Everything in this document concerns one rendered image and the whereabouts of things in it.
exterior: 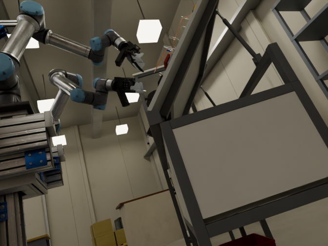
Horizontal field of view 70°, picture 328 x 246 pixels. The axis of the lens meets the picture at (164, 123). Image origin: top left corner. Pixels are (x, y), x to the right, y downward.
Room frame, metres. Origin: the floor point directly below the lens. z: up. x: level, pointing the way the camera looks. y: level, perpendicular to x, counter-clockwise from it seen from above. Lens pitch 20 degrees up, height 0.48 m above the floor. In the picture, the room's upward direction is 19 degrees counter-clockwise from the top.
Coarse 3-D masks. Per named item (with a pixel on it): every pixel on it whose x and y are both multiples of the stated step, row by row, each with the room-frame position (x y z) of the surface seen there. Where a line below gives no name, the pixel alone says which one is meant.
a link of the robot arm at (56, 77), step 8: (56, 72) 1.21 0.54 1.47; (64, 72) 1.29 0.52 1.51; (56, 80) 1.20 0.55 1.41; (64, 80) 1.18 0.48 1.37; (64, 88) 1.16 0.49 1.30; (72, 88) 1.13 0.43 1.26; (80, 88) 1.13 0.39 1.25; (72, 96) 1.10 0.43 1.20; (80, 96) 1.10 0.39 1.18; (88, 96) 1.14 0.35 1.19
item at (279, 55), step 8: (272, 48) 0.90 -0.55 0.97; (256, 56) 1.04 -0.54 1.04; (264, 56) 0.97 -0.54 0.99; (272, 56) 0.91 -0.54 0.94; (280, 56) 0.90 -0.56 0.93; (256, 64) 1.07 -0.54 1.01; (264, 64) 1.00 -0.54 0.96; (280, 64) 0.90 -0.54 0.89; (288, 64) 0.90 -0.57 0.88; (256, 72) 1.09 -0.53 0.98; (264, 72) 1.08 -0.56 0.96; (280, 72) 0.92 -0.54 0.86; (288, 72) 0.90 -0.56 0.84; (256, 80) 1.15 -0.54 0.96; (288, 80) 0.90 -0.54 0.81; (296, 80) 0.90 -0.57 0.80; (248, 88) 1.24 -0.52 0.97; (240, 96) 1.39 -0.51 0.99
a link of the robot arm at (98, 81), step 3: (96, 78) 1.20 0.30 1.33; (99, 78) 1.19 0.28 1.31; (102, 78) 1.19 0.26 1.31; (105, 78) 1.19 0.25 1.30; (93, 81) 1.20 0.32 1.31; (96, 81) 1.19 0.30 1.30; (99, 81) 1.18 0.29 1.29; (102, 81) 1.18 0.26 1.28; (105, 81) 1.17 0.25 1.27; (93, 84) 1.21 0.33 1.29; (96, 84) 1.20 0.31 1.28; (99, 84) 1.19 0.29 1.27; (102, 84) 1.18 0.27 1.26; (105, 84) 1.17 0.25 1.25; (96, 87) 1.21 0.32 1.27; (99, 87) 1.19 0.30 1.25; (102, 87) 1.19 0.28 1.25; (105, 87) 1.18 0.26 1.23; (99, 90) 1.20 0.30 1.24; (102, 90) 1.20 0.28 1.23; (105, 90) 1.21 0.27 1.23
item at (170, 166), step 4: (164, 144) 1.06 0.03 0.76; (164, 148) 1.24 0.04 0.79; (168, 156) 1.04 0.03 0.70; (168, 160) 1.22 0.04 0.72; (168, 164) 1.39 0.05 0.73; (172, 168) 1.05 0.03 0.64; (172, 172) 1.23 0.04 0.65; (176, 180) 1.04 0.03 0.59; (176, 184) 1.24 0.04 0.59; (180, 192) 1.05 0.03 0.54; (180, 196) 1.22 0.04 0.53; (184, 204) 0.99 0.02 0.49; (184, 208) 1.16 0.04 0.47; (184, 212) 1.36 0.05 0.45; (188, 216) 0.99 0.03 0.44; (188, 220) 1.14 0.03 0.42
